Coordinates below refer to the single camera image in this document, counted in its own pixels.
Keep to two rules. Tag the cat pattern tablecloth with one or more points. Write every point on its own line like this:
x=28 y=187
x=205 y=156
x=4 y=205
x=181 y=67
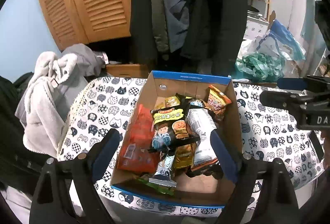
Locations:
x=265 y=133

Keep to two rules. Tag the orange yellow snack bag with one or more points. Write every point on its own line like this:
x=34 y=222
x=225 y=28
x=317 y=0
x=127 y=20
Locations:
x=184 y=156

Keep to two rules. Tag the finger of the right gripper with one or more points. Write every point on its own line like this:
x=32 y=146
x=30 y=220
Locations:
x=281 y=100
x=290 y=83

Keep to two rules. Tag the blue cardboard box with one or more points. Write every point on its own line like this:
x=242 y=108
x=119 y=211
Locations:
x=200 y=189

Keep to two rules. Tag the brown cardboard box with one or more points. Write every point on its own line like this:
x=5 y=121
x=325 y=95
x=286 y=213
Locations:
x=128 y=70

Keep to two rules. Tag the long yellow snack pack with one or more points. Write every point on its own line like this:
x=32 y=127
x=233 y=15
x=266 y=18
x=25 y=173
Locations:
x=170 y=101

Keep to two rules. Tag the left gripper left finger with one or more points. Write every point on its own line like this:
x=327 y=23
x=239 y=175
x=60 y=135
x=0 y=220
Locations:
x=86 y=171

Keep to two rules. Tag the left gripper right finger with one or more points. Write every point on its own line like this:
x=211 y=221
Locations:
x=240 y=171

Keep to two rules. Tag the green snack in box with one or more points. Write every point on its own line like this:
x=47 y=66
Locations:
x=159 y=188

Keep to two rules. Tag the red snack bag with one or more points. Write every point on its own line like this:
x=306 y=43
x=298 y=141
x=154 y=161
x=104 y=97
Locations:
x=134 y=155

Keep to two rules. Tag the teal plastic bag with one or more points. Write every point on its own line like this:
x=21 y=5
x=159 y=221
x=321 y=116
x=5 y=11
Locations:
x=260 y=68

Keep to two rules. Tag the grey fleece clothing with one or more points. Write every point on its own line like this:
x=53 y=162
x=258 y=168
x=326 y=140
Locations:
x=46 y=102

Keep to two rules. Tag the silver white chip bag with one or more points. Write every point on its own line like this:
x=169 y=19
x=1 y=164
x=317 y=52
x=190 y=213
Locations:
x=202 y=124

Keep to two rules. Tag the black yellow snack bag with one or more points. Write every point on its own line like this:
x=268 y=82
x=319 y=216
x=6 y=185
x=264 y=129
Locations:
x=170 y=130

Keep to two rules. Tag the dark hanging coats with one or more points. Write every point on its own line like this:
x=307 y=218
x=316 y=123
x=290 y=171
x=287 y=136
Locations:
x=197 y=36

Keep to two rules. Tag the blue white plastic bag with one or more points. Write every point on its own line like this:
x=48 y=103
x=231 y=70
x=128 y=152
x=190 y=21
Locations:
x=278 y=41

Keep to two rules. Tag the orange spicy snack bag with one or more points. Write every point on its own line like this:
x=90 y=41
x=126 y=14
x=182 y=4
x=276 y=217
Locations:
x=217 y=102

